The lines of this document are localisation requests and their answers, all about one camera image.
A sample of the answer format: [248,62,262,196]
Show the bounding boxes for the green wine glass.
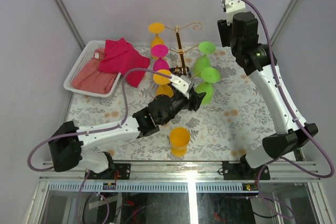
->
[193,41,216,76]
[196,67,220,105]

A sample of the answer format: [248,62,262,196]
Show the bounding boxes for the orange wine glass front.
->
[169,127,190,157]

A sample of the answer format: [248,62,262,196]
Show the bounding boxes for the magenta plastic wine glass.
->
[151,44,170,71]

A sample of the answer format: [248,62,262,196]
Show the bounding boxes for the orange plastic wine glass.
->
[148,23,165,49]

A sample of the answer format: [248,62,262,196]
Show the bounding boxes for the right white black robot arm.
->
[217,11,318,179]

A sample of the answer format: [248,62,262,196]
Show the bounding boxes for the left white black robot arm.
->
[48,89,206,179]

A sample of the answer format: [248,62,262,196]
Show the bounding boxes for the gold wine glass rack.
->
[164,22,203,77]

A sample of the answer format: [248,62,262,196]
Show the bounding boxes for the floral table mat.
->
[68,47,274,161]

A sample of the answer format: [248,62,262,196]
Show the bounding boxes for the magenta cloth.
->
[98,38,150,76]

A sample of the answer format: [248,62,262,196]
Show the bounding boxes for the pink cloth in basket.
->
[70,48,117,94]

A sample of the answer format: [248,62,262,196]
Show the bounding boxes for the white plastic basket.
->
[64,40,121,98]

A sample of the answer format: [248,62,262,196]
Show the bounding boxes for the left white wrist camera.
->
[170,74,194,99]

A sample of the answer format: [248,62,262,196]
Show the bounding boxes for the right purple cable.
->
[222,0,335,218]

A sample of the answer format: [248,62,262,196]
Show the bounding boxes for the purple cable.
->
[27,68,174,224]
[222,0,335,218]

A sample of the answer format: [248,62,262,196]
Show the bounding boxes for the aluminium mounting rail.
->
[39,160,321,183]

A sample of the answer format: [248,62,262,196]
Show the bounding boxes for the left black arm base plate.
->
[87,163,131,181]

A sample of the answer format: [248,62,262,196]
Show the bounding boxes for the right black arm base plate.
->
[222,161,270,180]

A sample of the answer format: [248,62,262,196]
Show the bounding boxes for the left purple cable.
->
[27,68,174,224]

